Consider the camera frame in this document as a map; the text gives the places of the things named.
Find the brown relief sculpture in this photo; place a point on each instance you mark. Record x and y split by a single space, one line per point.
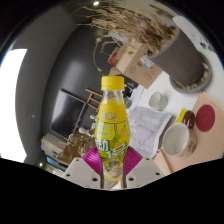
75 146

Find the round ceiling spotlight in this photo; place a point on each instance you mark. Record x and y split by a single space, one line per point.
96 3

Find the yellow drink bottle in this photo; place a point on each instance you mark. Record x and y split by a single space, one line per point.
111 133

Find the brown cardboard box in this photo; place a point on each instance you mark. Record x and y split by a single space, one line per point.
136 65

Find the flat round red coaster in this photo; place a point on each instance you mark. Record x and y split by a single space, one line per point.
205 118

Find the light wooden drawing board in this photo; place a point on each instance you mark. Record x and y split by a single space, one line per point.
208 146

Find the printed newspaper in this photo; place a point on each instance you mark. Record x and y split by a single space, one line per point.
148 128

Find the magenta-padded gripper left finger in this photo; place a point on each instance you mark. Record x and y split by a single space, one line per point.
80 171

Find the grey plant pot saucer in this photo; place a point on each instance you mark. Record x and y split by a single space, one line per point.
203 83

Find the bright ceiling light panel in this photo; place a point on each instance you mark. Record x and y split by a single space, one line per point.
11 106

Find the red box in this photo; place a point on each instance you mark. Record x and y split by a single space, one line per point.
113 56

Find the grey pot with dried plant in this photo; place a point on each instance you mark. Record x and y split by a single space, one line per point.
181 60

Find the white cabinet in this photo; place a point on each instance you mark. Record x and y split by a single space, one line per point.
51 145

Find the black wall screen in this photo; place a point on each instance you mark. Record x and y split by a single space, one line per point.
66 115

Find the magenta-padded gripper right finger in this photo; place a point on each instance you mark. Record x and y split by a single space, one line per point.
145 171

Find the wooden easel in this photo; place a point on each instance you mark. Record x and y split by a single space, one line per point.
91 100

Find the round clear glass dish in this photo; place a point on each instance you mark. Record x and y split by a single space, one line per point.
157 101

